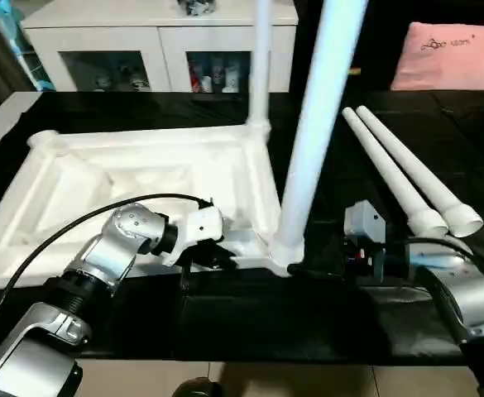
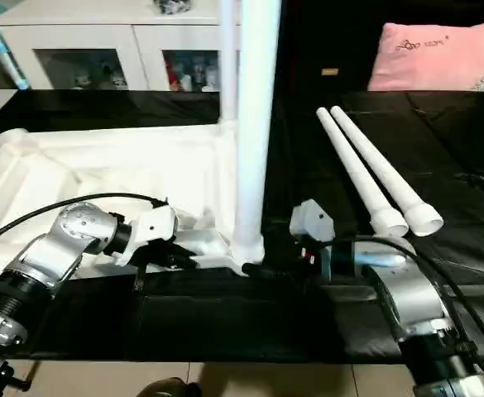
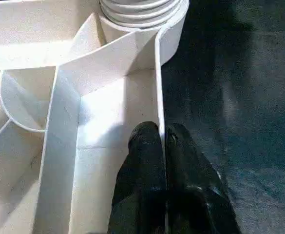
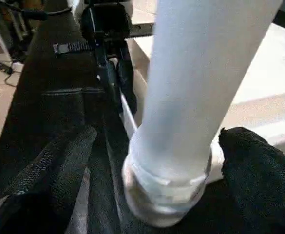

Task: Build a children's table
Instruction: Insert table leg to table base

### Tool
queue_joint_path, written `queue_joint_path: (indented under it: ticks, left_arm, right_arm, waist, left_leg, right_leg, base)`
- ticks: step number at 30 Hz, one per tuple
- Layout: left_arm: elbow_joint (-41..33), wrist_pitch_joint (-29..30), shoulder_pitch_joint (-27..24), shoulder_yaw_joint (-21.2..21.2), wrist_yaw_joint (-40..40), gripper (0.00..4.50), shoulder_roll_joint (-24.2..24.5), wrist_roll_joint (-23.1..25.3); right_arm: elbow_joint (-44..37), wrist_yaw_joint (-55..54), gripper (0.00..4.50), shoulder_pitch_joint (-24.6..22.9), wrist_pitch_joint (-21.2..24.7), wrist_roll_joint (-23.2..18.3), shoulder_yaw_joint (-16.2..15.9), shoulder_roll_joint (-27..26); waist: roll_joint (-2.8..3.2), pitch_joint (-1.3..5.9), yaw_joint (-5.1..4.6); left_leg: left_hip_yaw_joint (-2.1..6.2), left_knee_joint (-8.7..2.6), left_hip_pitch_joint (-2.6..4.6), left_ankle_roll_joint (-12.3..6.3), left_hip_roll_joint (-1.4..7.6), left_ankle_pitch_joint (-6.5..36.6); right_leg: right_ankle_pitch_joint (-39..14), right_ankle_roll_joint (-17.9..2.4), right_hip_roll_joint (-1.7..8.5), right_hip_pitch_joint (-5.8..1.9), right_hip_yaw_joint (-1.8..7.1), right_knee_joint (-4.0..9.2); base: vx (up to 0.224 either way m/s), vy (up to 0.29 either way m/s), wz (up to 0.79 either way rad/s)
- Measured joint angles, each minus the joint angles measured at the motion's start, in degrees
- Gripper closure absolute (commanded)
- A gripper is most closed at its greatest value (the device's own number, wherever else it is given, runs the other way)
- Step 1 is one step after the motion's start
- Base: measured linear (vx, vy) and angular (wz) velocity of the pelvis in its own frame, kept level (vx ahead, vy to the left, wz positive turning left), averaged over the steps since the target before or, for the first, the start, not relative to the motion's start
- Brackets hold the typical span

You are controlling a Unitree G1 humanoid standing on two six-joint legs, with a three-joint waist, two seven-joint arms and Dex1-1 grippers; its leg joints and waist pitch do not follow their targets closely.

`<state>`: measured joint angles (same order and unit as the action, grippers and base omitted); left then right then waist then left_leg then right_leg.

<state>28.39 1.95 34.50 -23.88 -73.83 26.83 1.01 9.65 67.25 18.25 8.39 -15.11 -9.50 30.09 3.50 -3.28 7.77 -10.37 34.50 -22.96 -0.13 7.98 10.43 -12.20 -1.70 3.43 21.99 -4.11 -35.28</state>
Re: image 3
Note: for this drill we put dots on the white plastic table leg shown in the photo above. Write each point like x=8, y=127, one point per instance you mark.
x=140, y=12

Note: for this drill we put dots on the white plastic table top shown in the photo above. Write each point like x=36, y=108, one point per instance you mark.
x=103, y=97

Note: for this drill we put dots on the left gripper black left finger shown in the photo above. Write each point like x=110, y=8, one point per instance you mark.
x=142, y=185

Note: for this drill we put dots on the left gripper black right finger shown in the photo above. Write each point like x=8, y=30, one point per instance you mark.
x=191, y=195

